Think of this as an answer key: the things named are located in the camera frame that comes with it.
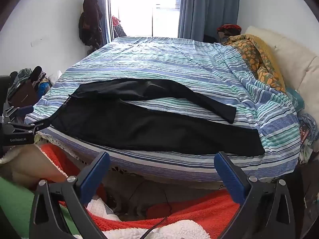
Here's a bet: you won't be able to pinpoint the black cable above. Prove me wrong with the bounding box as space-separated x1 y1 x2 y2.
130 179 175 239

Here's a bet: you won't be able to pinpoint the teal cloth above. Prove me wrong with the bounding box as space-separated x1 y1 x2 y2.
287 87 306 112

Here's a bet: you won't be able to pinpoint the white fleece cloth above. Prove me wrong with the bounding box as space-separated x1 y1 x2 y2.
102 219 210 239

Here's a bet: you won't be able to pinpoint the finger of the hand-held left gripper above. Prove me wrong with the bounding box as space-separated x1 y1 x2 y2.
4 106 34 117
6 118 54 135

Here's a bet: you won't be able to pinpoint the black pants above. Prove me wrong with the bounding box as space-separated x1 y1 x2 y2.
50 78 265 156

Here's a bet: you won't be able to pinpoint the red fleece cloth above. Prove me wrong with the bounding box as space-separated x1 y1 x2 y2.
37 143 240 239

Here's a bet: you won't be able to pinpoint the wide blue curtain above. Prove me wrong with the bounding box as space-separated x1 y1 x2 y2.
177 0 241 43

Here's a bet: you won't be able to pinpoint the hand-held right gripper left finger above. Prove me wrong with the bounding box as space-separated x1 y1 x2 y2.
29 151 111 239

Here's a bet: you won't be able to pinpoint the orange floral quilt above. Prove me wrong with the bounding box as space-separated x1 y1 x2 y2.
221 33 287 92

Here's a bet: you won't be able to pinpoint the green cloth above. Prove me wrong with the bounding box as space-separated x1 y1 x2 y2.
0 177 80 239

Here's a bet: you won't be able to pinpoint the hanging dark clothes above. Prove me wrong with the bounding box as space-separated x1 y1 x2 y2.
78 0 104 51

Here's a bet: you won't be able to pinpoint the heap of blue clothes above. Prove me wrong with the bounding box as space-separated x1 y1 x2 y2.
296 113 319 165

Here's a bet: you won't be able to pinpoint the pile of mixed clothes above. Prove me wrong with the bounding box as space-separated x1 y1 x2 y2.
7 66 53 100

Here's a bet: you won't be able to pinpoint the bed with striped sheet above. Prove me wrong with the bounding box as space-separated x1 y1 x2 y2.
24 36 301 183

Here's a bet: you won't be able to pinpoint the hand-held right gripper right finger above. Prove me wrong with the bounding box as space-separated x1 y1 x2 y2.
214 151 291 239

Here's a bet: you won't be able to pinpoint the cream padded headboard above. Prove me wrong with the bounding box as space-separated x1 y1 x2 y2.
243 25 319 110

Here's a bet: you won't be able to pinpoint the red cloth by window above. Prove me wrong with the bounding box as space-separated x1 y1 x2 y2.
112 16 127 38

